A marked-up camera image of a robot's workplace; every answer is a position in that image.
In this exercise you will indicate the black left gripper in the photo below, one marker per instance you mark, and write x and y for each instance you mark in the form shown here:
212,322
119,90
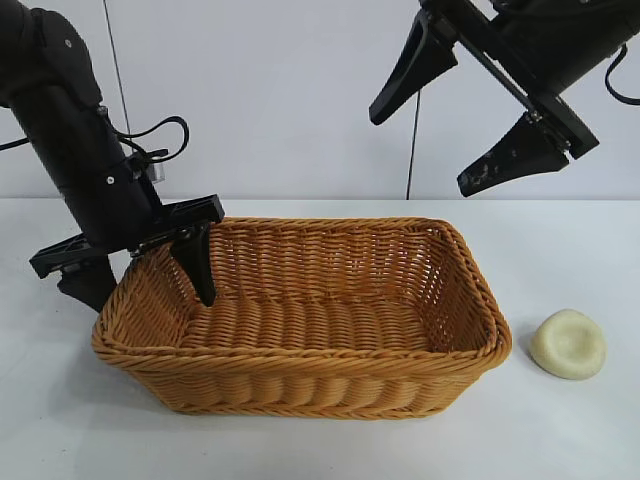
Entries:
115,210

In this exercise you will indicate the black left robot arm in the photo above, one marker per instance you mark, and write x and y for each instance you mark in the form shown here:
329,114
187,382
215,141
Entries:
45,60

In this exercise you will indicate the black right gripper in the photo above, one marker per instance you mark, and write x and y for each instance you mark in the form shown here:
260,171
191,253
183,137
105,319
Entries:
550,40

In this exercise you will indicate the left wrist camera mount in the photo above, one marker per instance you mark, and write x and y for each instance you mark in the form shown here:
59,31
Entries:
150,167

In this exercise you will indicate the pale round egg yolk pastry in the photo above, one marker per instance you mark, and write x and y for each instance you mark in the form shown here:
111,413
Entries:
570,345

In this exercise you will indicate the tan woven wicker basket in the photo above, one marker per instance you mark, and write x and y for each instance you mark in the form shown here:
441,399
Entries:
325,325

